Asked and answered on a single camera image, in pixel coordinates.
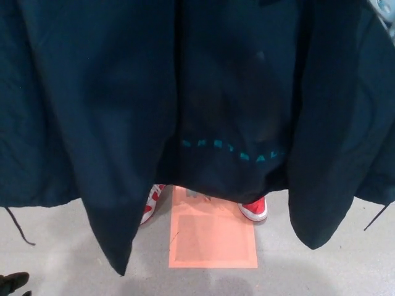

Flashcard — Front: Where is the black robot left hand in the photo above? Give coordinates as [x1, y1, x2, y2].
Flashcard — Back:
[0, 273, 32, 296]

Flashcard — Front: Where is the dark teal coat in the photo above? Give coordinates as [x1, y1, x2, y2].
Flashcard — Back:
[0, 0, 395, 277]

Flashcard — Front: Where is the person's right red white sneaker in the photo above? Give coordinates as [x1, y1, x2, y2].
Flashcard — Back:
[140, 184, 167, 226]

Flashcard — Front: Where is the person's red white sneaker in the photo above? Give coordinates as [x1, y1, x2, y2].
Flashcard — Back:
[238, 195, 268, 222]
[140, 184, 167, 226]

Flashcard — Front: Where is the person's left red white sneaker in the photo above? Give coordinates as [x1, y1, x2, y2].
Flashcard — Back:
[238, 195, 268, 222]

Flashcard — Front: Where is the orange floor tape rectangle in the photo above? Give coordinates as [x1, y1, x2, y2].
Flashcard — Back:
[168, 184, 259, 269]

